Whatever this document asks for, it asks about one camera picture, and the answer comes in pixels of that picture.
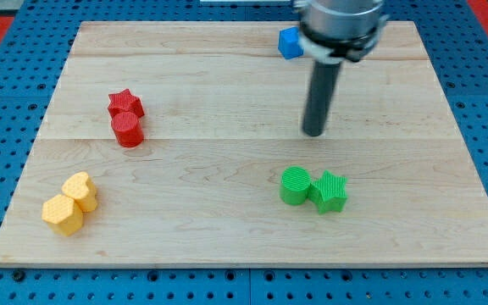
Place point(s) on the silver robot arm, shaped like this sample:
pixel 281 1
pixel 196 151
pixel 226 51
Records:
pixel 332 31

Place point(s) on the wooden board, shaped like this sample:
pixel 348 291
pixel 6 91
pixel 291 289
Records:
pixel 222 122

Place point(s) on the green cylinder block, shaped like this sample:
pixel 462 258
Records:
pixel 294 184

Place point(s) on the green star block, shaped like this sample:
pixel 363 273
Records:
pixel 328 193

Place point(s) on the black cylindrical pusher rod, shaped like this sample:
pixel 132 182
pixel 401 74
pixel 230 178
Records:
pixel 321 88

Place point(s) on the blue cube block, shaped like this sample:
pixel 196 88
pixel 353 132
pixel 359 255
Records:
pixel 288 43

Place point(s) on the red cylinder block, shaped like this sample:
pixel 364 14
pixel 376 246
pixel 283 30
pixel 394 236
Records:
pixel 127 129

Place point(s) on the red star block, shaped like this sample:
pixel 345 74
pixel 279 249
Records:
pixel 125 101

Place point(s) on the yellow heart block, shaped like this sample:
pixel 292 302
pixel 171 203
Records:
pixel 81 188

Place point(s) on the yellow hexagon block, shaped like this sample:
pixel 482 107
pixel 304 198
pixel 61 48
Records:
pixel 62 215

